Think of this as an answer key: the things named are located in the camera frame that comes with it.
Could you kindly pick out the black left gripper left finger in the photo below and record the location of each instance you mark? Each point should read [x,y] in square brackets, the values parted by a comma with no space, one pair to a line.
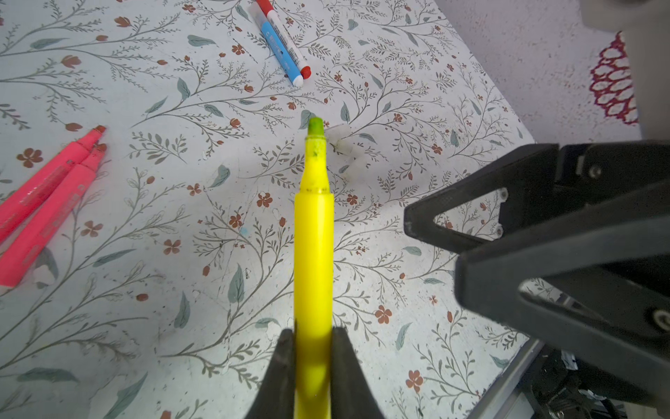
[276,396]

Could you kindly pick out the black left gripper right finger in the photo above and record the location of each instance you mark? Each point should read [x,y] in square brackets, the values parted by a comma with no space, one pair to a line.
[351,396]

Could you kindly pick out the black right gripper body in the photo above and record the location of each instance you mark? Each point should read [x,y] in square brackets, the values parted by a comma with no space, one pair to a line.
[587,175]

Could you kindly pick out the yellow highlighter pen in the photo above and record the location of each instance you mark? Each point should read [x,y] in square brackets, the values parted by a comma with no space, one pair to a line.
[313,278]

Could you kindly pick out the white red-tipped marker pen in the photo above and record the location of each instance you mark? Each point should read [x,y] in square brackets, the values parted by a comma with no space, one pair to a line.
[291,47]

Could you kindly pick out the blue highlighter pen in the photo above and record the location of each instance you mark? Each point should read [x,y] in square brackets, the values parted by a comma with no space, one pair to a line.
[276,46]

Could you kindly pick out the red-pink highlighter pen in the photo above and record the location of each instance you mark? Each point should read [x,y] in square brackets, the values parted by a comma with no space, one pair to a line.
[31,241]

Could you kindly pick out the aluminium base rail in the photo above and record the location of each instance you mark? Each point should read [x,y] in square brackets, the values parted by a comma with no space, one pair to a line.
[544,382]

